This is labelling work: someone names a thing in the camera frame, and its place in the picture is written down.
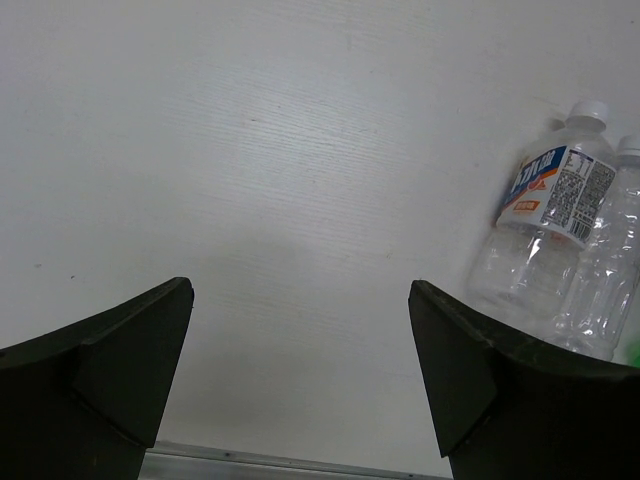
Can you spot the green plastic bottle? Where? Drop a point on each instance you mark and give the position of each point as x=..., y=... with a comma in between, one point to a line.
x=632, y=355

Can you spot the clear bottle with label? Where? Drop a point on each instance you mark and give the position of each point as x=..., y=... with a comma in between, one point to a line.
x=524, y=269

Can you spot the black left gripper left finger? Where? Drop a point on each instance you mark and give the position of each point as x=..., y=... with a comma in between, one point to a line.
x=86, y=401

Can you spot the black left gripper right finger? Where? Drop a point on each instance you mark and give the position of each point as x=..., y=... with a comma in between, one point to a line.
x=506, y=405

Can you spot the clear plastic bottle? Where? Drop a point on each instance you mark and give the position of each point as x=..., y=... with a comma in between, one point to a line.
x=596, y=305

